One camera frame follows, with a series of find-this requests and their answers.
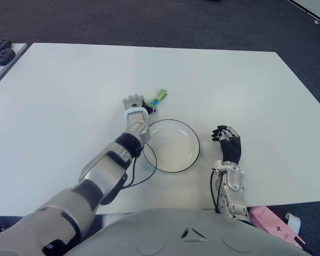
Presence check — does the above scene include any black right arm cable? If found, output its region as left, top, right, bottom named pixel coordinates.
left=209, top=170, right=224, bottom=213

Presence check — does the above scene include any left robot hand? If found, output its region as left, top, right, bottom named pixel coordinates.
left=122, top=94, right=157, bottom=116

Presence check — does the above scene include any grey robot torso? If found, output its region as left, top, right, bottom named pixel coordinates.
left=69, top=207, right=307, bottom=256

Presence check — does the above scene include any pink cardboard box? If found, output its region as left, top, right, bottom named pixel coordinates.
left=248, top=205, right=307, bottom=249

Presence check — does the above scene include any white paper slip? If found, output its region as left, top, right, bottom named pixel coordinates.
left=284, top=212, right=301, bottom=235

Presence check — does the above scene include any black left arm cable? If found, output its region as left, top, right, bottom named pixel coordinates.
left=122, top=142, right=158, bottom=189

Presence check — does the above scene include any white background table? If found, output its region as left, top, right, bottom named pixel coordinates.
left=286, top=0, right=320, bottom=29

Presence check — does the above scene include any green white toothpaste tube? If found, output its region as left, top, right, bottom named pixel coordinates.
left=146, top=89, right=169, bottom=108

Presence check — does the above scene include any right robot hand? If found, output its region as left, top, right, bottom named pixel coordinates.
left=211, top=125, right=242, bottom=165

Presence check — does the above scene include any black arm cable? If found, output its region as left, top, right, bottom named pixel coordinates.
left=209, top=170, right=224, bottom=213
left=122, top=142, right=158, bottom=189

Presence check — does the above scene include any white plate black rim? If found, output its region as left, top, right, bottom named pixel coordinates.
left=141, top=119, right=201, bottom=173

